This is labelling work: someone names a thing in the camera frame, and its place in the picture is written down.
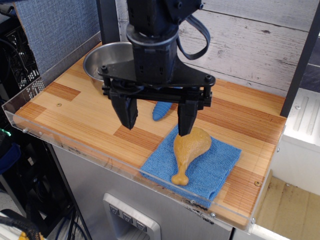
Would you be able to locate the blue fabric partition panel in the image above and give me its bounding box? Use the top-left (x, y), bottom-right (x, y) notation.
top-left (14, 0), bottom-right (100, 74)

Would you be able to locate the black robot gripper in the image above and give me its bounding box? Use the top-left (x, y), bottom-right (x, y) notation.
top-left (111, 24), bottom-right (216, 137)

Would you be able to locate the dark grey right post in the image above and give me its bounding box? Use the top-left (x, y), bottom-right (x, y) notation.
top-left (279, 0), bottom-right (320, 118)

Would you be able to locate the yellow black braided cable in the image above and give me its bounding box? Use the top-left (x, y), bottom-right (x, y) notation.
top-left (0, 215), bottom-right (46, 240)

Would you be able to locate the blue cloth napkin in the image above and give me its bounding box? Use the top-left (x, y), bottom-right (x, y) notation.
top-left (140, 126), bottom-right (242, 208)

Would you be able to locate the dark grey left post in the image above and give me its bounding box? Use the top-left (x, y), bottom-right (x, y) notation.
top-left (96, 0), bottom-right (120, 45)

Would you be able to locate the dark grey post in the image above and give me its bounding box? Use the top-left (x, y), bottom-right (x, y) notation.
top-left (279, 0), bottom-right (320, 118)
top-left (96, 0), bottom-right (120, 45)

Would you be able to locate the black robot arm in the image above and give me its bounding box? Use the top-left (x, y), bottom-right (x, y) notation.
top-left (97, 0), bottom-right (216, 136)

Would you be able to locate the clear acrylic table guard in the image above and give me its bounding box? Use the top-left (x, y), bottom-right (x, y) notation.
top-left (4, 34), bottom-right (286, 230)

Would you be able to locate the steel pan with blue handle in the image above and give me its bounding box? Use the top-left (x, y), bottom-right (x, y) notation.
top-left (82, 41), bottom-right (181, 122)

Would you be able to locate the steel cabinet with dispenser panel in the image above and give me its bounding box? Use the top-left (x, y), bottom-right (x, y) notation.
top-left (54, 147), bottom-right (233, 240)

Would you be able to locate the toy chicken drumstick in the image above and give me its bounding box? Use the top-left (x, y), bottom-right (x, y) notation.
top-left (171, 127), bottom-right (212, 186)

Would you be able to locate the grey flat ribbon cable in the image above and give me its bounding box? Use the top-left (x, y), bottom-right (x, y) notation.
top-left (176, 14), bottom-right (211, 61)

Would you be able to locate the black equipment rack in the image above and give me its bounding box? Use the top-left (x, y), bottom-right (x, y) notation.
top-left (0, 3), bottom-right (45, 105)

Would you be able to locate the white ridged plastic unit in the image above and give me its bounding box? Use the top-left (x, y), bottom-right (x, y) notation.
top-left (270, 88), bottom-right (320, 195)

